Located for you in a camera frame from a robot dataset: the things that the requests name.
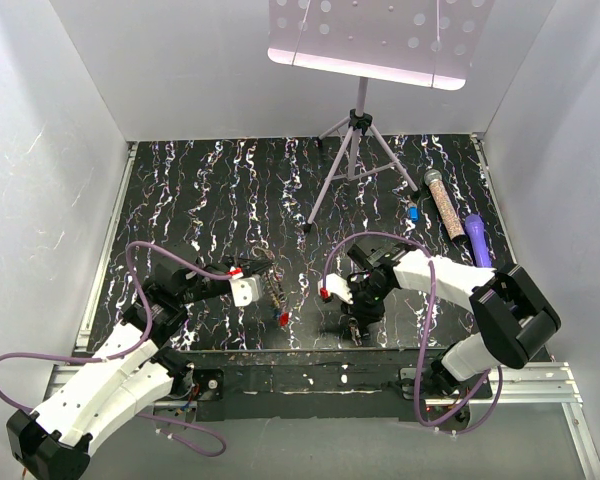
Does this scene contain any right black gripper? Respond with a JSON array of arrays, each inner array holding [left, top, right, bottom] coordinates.
[[339, 277, 392, 328]]

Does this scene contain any large toothed keyring disc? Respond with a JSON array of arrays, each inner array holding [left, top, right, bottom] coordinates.
[[251, 245, 290, 327]]

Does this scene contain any white black key fob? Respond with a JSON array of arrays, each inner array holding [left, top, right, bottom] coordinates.
[[349, 322, 362, 346]]

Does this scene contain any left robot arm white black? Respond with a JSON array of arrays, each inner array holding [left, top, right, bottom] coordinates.
[[6, 256, 274, 479]]

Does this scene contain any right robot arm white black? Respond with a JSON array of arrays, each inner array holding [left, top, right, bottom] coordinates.
[[326, 243, 561, 398]]

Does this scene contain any glitter toy microphone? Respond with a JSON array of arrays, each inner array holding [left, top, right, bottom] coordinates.
[[424, 169, 465, 241]]

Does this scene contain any lilac music stand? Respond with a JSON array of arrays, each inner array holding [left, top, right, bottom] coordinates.
[[267, 0, 494, 232]]

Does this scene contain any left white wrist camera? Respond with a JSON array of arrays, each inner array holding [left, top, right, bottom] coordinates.
[[229, 267, 263, 308]]

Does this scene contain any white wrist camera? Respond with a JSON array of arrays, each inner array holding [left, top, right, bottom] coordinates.
[[318, 273, 353, 304], [229, 267, 263, 308]]

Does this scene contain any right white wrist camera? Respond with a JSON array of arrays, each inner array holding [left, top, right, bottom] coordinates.
[[318, 273, 353, 304]]

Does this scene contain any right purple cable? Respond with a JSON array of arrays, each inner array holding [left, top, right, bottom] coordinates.
[[322, 230, 505, 434]]

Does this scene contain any black front rail base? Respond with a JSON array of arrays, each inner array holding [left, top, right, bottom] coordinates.
[[134, 347, 506, 424]]

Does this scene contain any aluminium frame rail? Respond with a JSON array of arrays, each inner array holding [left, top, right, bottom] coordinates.
[[22, 362, 600, 480]]

